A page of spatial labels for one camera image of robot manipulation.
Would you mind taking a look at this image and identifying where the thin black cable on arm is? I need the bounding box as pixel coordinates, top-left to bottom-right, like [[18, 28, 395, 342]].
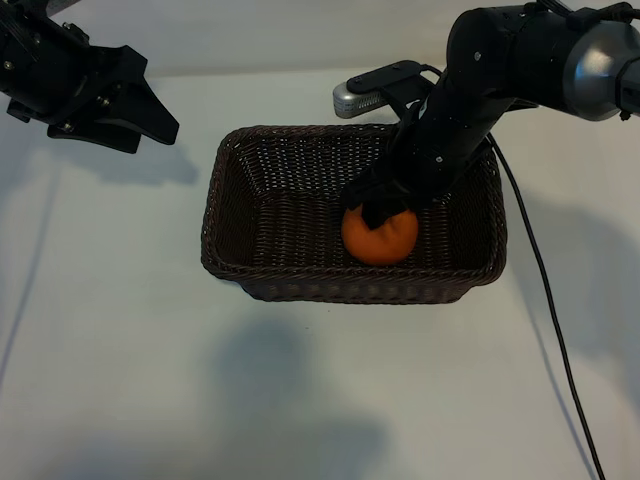
[[537, 0, 637, 22]]

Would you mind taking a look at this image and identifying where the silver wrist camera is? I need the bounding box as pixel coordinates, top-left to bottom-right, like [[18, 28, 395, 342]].
[[332, 60, 437, 120]]

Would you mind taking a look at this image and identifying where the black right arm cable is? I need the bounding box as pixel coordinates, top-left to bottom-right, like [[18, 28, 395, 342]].
[[482, 132, 607, 480]]

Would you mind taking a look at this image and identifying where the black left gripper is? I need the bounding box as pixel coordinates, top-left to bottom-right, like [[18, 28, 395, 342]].
[[0, 9, 180, 155]]

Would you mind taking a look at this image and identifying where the orange fruit with knob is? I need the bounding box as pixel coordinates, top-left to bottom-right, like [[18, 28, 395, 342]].
[[341, 203, 420, 266]]

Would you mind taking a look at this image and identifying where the dark brown woven basket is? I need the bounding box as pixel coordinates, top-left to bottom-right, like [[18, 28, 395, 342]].
[[199, 123, 510, 305]]

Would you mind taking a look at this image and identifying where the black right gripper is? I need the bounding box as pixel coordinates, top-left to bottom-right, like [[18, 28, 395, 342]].
[[342, 83, 512, 234]]

